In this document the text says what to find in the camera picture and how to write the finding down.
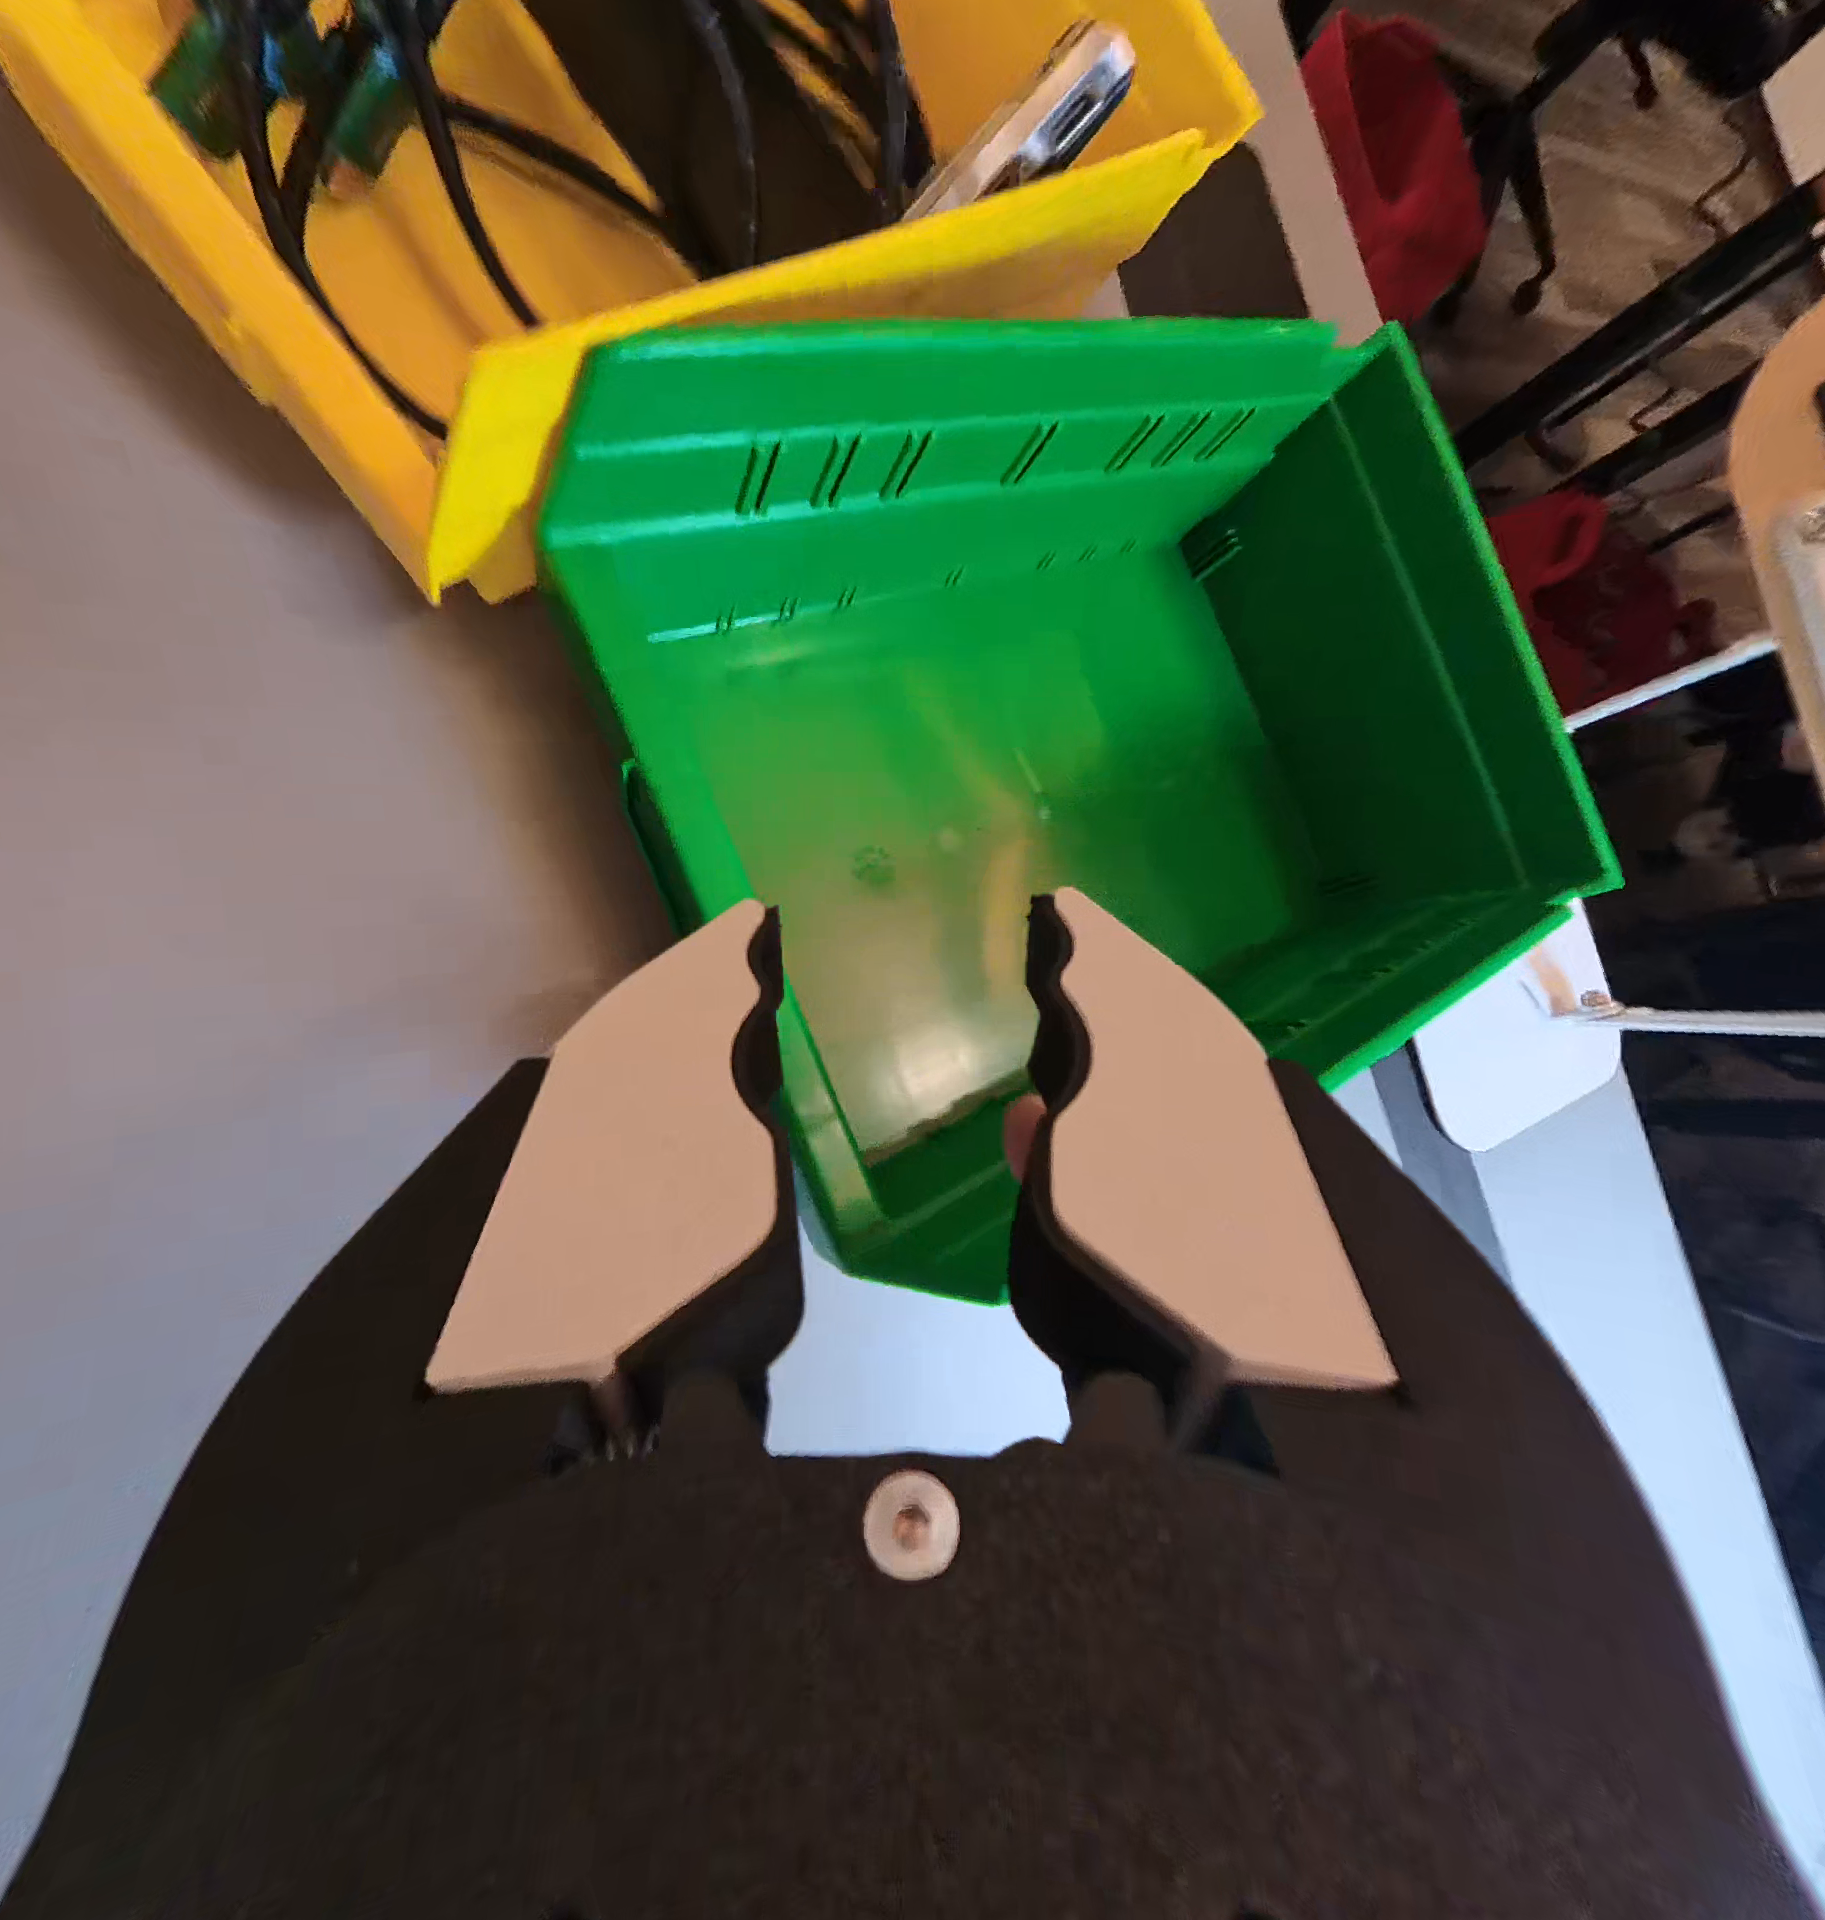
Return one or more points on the black HDMI switch box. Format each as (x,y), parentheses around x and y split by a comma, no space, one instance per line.
(1038,107)

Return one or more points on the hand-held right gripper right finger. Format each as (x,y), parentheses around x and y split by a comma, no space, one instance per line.
(1197,1186)

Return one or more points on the red chair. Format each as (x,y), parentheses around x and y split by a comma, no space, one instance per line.
(1588,586)
(1394,151)

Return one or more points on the yellow plastic bin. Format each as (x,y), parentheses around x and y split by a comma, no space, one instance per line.
(853,264)

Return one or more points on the green plastic bin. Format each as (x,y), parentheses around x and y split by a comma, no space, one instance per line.
(973,480)

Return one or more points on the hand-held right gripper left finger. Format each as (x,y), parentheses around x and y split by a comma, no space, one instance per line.
(628,1186)

